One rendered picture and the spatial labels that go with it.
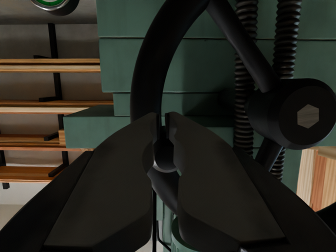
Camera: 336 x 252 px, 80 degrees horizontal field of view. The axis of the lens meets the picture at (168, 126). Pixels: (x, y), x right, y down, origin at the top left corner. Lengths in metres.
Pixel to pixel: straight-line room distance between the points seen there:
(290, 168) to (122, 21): 0.34
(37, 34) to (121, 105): 3.16
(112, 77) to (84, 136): 0.12
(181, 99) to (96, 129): 0.16
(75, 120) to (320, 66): 0.44
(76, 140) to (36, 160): 3.36
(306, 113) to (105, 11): 0.32
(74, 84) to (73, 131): 2.81
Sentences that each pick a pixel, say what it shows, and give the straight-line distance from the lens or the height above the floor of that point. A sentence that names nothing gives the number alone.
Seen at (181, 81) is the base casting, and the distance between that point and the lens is 0.36.
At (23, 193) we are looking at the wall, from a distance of 4.12.
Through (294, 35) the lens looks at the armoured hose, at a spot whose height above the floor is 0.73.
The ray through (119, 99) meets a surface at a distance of 0.36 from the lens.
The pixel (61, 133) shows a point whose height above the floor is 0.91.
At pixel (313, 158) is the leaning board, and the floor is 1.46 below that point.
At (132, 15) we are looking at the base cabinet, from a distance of 0.37.
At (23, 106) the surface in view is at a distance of 3.00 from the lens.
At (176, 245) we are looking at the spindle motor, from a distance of 0.65.
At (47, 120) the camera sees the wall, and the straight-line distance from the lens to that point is 3.47.
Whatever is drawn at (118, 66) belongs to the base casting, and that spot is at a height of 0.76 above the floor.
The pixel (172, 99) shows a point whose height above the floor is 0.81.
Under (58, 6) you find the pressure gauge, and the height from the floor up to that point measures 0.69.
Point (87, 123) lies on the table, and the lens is 0.38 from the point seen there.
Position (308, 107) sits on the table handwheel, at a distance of 0.20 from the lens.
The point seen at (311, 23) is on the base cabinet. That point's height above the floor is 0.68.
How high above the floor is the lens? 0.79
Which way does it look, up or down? 12 degrees up
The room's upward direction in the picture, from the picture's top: 180 degrees counter-clockwise
